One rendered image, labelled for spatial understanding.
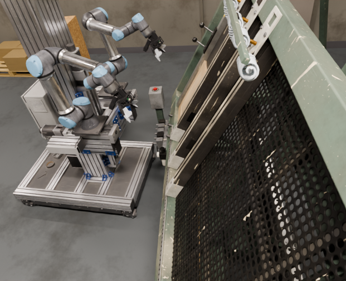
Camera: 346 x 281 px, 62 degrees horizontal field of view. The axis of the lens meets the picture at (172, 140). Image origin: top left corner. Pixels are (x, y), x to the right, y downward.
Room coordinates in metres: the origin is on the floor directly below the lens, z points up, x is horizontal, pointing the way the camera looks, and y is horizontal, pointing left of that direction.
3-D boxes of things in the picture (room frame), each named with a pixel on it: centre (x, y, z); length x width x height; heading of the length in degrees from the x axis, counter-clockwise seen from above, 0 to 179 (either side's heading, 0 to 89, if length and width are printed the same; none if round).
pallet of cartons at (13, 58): (5.45, 2.63, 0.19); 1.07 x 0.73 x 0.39; 72
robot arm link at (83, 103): (1.82, 0.62, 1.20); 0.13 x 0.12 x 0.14; 148
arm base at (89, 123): (1.82, 0.61, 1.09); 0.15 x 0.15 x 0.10
